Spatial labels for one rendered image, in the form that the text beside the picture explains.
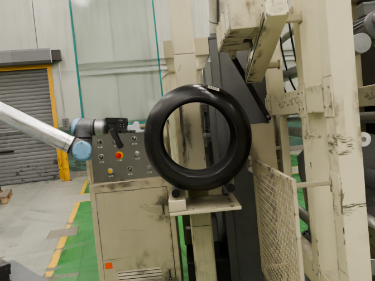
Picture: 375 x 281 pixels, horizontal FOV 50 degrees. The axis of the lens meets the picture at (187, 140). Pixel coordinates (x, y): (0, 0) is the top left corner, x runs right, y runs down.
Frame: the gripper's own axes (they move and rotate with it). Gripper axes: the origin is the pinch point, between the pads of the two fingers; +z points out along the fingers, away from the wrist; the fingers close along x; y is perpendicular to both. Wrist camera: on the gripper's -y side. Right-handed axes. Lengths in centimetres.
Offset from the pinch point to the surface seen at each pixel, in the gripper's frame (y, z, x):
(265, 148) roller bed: -9, 69, 20
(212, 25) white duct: 75, 41, 80
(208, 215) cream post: -51, 37, 27
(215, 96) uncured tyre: 18.5, 36.8, -11.1
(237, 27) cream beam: 47, 44, -35
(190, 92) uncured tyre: 20.5, 24.3, -11.0
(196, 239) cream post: -65, 30, 27
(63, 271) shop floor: -134, -85, 147
